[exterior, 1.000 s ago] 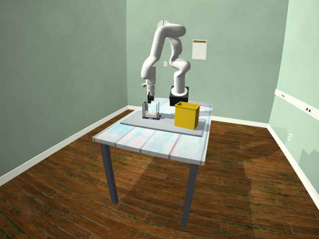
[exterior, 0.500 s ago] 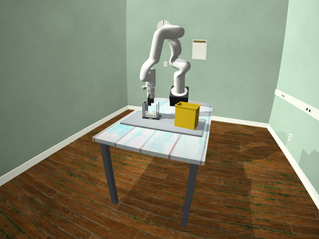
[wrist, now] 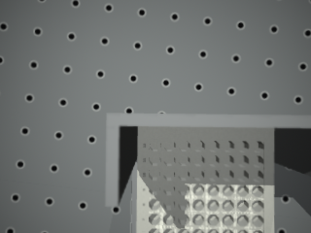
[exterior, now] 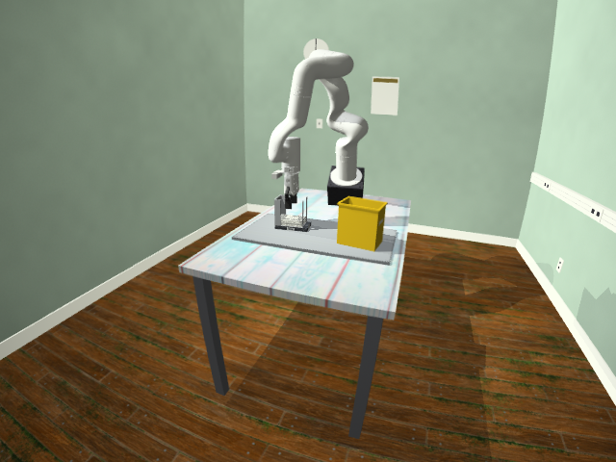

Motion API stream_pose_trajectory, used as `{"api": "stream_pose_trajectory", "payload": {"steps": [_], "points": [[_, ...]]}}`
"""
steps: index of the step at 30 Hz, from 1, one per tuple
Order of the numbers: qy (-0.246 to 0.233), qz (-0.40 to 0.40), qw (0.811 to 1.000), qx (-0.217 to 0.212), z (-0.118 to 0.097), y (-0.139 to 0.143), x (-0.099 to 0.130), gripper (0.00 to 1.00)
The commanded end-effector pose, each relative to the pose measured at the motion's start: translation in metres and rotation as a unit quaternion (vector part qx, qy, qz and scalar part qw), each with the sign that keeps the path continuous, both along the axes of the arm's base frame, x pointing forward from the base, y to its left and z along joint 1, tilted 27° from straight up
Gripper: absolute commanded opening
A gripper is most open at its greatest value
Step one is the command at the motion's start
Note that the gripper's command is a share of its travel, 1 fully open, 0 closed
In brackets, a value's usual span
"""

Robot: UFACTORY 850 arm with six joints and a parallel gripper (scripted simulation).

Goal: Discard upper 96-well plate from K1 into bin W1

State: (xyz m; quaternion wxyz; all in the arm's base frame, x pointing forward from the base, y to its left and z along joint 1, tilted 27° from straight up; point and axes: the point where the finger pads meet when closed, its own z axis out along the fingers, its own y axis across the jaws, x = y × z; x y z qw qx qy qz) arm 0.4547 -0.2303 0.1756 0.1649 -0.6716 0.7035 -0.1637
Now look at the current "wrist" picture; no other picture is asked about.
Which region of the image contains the white well plate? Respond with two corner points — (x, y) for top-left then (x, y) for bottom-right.
(136, 126), (274, 233)

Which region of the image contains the grey perforated base plate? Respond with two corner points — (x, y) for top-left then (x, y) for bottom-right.
(0, 0), (311, 233)

